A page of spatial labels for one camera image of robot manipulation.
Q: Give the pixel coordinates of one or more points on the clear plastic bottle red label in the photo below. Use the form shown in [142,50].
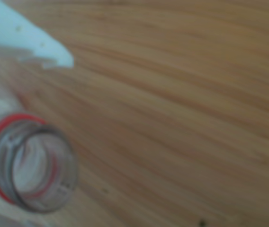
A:
[6,153]

